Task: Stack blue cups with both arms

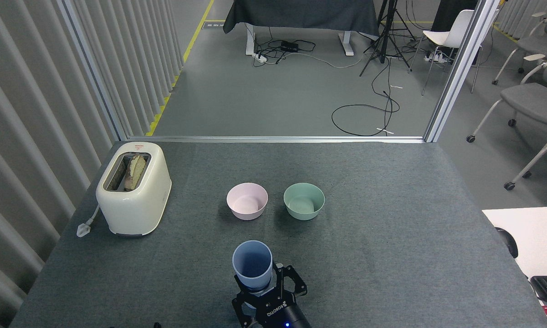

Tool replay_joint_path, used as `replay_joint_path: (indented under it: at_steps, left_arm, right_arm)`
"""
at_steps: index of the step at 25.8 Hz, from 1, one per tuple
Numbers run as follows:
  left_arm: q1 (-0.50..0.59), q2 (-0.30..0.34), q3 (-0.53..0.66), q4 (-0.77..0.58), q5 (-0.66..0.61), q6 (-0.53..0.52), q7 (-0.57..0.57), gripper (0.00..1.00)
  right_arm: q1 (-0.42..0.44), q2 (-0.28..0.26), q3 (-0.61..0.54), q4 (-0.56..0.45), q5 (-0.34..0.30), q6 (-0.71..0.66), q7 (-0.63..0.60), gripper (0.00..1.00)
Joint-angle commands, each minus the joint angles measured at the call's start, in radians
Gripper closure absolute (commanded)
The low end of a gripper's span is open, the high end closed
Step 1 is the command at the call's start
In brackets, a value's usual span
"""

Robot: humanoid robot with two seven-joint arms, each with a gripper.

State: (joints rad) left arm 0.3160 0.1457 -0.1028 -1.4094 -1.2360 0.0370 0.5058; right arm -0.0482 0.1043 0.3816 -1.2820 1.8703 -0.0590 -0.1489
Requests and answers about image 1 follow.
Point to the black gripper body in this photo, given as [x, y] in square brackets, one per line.
[278, 314]

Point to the black round object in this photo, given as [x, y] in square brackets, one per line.
[510, 243]

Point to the cream white toaster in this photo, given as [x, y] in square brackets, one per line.
[136, 207]

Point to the white desk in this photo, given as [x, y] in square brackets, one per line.
[537, 232]

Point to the blue cup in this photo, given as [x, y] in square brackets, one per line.
[253, 280]

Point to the silver frame post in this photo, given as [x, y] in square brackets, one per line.
[93, 68]
[460, 68]

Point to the pink bowl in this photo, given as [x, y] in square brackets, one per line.
[247, 212]

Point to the toasted bread slice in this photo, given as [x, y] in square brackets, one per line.
[135, 173]

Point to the dark grey table cloth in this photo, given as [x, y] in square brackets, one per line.
[300, 13]

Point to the silver frame crossbar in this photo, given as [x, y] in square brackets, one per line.
[273, 139]

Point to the black tripod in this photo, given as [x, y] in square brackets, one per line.
[383, 45]

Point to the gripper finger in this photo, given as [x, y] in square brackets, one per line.
[239, 304]
[298, 280]

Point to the white table leg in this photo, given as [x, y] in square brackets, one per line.
[346, 45]
[250, 43]

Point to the white power strip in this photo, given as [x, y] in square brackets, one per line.
[434, 57]
[260, 57]

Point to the green bowl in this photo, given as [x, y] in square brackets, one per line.
[304, 213]

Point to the white plastic chair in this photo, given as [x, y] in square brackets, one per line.
[442, 37]

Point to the black power adapter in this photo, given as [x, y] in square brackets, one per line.
[289, 46]

